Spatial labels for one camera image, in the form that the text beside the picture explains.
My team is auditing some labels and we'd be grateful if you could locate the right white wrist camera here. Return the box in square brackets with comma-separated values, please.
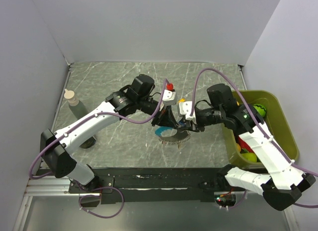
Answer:
[178, 101, 196, 124]

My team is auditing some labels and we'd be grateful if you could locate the grey bottle beige cap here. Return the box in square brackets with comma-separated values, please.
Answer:
[64, 89, 88, 119]

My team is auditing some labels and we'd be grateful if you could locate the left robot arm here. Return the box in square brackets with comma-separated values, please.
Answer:
[40, 74, 178, 192]

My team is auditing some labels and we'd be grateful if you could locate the light blue key handle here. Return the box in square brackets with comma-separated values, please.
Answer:
[155, 127, 172, 137]

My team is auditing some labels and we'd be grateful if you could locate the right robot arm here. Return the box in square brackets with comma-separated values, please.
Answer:
[178, 83, 316, 211]

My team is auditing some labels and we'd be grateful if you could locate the black paper cup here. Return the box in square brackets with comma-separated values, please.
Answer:
[80, 136, 96, 149]

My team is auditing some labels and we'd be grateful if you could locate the red toy fruit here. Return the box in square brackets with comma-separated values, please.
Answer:
[237, 136, 254, 153]

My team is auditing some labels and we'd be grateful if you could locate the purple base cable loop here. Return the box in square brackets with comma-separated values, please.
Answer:
[79, 186, 124, 219]

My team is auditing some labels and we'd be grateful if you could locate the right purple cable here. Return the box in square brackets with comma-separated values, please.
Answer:
[190, 68, 318, 208]

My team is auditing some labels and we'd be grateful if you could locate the yellow-green toy fruit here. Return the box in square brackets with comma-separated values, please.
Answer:
[241, 153, 257, 162]

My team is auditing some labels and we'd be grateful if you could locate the orange toy fruit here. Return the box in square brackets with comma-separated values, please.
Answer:
[236, 143, 242, 153]

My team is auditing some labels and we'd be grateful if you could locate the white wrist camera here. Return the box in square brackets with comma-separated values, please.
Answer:
[178, 101, 196, 124]
[160, 83, 177, 109]

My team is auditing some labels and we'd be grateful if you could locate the metal keyring with small rings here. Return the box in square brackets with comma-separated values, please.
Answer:
[158, 130, 191, 147]

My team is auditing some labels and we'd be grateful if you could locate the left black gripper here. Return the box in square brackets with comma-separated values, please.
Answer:
[137, 96, 178, 129]

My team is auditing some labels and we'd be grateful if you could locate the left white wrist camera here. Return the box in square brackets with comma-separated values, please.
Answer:
[160, 83, 177, 109]

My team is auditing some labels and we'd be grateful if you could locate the green toy watermelon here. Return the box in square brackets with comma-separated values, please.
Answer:
[253, 104, 267, 118]

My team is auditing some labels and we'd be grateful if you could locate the olive green plastic bin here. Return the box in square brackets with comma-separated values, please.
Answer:
[222, 90, 299, 169]

